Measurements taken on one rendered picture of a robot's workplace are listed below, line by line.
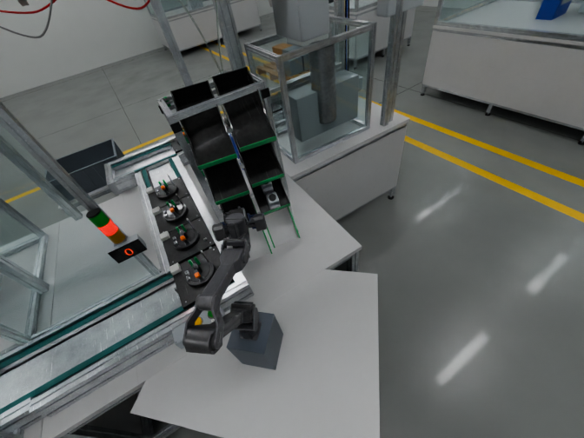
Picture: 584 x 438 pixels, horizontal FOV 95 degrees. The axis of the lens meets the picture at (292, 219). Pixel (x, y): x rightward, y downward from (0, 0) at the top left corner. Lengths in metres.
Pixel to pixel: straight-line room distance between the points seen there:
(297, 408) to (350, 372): 0.23
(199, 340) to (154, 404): 0.67
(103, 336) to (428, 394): 1.78
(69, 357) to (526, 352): 2.48
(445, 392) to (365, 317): 1.00
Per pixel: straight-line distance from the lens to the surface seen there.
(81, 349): 1.56
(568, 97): 4.16
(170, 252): 1.52
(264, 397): 1.18
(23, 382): 1.67
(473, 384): 2.18
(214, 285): 0.73
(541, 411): 2.29
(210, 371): 1.27
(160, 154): 2.51
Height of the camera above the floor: 1.99
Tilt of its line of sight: 46 degrees down
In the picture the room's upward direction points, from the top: 12 degrees counter-clockwise
